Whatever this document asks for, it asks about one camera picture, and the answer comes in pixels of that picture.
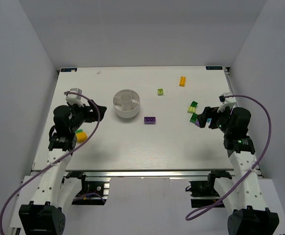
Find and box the yellow lego brick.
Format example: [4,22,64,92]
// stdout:
[76,132,88,143]

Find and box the dark green lego brick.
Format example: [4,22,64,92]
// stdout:
[190,113,197,123]

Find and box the dark green 2x2 lego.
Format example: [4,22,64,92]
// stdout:
[190,101,198,108]

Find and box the orange 2x4 lego brick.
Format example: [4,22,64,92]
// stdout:
[179,76,186,87]

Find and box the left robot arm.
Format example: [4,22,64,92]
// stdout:
[19,98,107,235]

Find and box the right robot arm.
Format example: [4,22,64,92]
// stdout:
[198,107,280,235]

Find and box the left blue table label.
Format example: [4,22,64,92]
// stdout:
[60,68,77,72]

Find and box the blue table label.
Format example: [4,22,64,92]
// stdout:
[205,66,223,71]
[60,68,77,72]

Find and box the white round divided container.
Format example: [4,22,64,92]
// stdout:
[113,90,140,119]

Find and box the right blue table label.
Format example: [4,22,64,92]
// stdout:
[205,66,223,71]

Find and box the lime 2x2 lego brick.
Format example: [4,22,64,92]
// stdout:
[157,89,164,95]

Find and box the purple 2x4 lego brick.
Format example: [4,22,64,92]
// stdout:
[144,117,156,124]

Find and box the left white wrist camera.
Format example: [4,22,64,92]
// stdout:
[66,88,83,107]

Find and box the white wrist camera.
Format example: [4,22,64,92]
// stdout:
[218,93,236,113]
[66,88,83,107]

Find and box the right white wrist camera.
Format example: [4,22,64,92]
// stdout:
[218,93,236,113]

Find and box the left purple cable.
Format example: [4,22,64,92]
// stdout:
[0,91,101,235]

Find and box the purple cable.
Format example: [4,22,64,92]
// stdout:
[185,94,271,221]
[0,91,101,235]

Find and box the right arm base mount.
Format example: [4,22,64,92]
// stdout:
[185,170,232,209]

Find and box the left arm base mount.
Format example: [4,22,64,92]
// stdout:
[72,172,110,206]

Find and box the aluminium table rail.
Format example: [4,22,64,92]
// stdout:
[31,168,264,179]

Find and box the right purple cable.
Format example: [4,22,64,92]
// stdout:
[185,94,271,221]

